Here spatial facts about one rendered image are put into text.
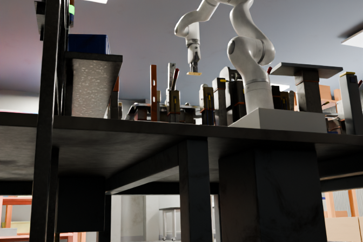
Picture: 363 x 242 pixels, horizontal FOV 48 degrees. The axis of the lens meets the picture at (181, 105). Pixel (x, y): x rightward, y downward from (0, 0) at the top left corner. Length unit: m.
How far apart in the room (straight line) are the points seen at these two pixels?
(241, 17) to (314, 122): 0.64
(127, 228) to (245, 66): 8.35
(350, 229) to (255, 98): 3.10
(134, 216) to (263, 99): 8.39
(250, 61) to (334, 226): 3.23
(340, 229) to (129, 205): 6.16
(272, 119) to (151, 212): 8.38
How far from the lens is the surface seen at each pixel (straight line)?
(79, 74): 1.74
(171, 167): 1.45
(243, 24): 1.98
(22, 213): 9.60
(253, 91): 1.78
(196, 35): 2.47
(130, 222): 9.94
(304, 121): 1.66
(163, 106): 2.14
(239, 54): 1.82
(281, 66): 2.14
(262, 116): 1.55
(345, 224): 4.72
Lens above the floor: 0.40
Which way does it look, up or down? 16 degrees up
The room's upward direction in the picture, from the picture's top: 2 degrees counter-clockwise
